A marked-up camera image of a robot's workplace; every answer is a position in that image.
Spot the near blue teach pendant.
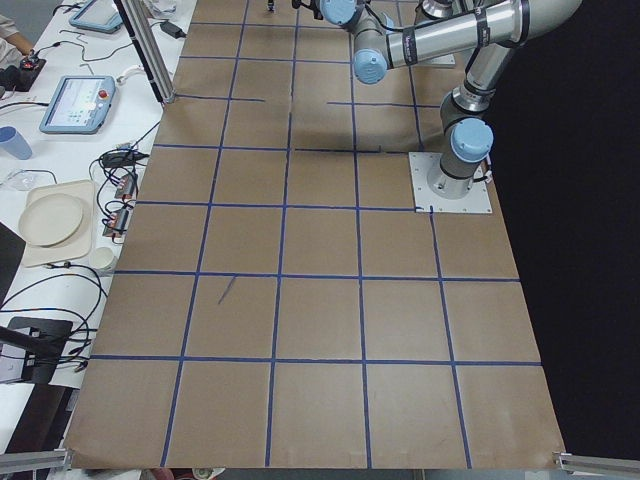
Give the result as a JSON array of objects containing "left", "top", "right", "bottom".
[{"left": 39, "top": 75, "right": 116, "bottom": 134}]

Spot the white paper cup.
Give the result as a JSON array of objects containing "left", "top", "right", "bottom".
[{"left": 89, "top": 247, "right": 118, "bottom": 276}]

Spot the beige round plate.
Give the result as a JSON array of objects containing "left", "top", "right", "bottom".
[{"left": 18, "top": 193, "right": 83, "bottom": 246}]

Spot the blue teach pendant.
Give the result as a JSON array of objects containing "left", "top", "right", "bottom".
[
  {"left": 69, "top": 0, "right": 123, "bottom": 33},
  {"left": 39, "top": 75, "right": 116, "bottom": 134}
]

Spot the far blue teach pendant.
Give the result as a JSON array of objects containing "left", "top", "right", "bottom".
[{"left": 69, "top": 0, "right": 123, "bottom": 33}]

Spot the black joystick controller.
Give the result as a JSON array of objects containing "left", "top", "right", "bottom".
[{"left": 1, "top": 58, "right": 46, "bottom": 92}]

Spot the brown paper table cover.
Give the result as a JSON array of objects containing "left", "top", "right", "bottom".
[{"left": 66, "top": 1, "right": 563, "bottom": 469}]

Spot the light blue plastic cup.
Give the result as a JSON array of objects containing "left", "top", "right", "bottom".
[{"left": 0, "top": 126, "right": 33, "bottom": 160}]

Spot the black power adapter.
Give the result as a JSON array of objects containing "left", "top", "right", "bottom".
[{"left": 160, "top": 21, "right": 187, "bottom": 39}]

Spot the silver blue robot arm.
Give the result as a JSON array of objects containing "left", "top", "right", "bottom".
[{"left": 306, "top": 0, "right": 580, "bottom": 199}]

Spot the aluminium frame post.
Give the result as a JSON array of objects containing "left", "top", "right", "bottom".
[{"left": 114, "top": 0, "right": 175, "bottom": 104}]

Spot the beige rectangular tray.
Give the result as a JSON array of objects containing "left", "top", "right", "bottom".
[{"left": 19, "top": 180, "right": 96, "bottom": 267}]

